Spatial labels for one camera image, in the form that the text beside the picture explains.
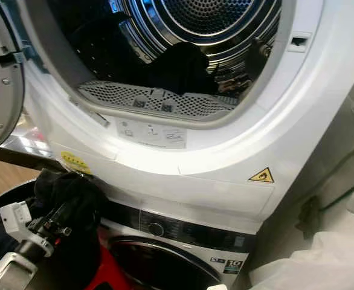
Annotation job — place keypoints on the grey round dryer door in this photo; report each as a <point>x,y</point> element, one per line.
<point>3,90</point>

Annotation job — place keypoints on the black garment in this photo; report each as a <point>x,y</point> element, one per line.
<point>74,193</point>

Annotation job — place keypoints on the yellow triangle warning sticker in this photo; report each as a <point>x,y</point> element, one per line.
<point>261,176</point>

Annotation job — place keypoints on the dark round washer door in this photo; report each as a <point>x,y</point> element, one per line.
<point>159,263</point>

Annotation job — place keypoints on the grey round laundry basket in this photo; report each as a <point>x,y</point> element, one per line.
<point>5,202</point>

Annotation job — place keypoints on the black washer control knob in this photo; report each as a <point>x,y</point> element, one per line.
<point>156,229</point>

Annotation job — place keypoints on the steel dryer drum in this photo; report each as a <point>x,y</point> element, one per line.
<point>225,33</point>

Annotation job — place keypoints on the yellow round sticker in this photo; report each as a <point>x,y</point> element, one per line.
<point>74,162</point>

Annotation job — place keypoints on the black wall valve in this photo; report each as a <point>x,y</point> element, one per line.
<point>310,216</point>

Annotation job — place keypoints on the black clothes pile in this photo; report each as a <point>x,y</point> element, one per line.
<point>180,66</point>

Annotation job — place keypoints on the white front-load washer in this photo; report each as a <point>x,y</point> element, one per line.
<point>231,241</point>

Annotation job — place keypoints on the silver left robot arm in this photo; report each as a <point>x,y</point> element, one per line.
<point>14,270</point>

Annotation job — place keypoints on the washer warranty sticker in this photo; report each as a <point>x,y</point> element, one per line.
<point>228,266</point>

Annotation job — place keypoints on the grey perforated lint filter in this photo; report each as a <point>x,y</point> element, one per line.
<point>153,98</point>

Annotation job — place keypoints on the white instruction sticker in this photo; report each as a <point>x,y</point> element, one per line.
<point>150,133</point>

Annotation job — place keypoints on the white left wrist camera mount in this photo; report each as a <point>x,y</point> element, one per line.
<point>15,219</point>

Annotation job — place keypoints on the white plastic bag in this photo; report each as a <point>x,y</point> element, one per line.
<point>316,263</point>

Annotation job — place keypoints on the white front-load dryer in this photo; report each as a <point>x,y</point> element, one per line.
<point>213,154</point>

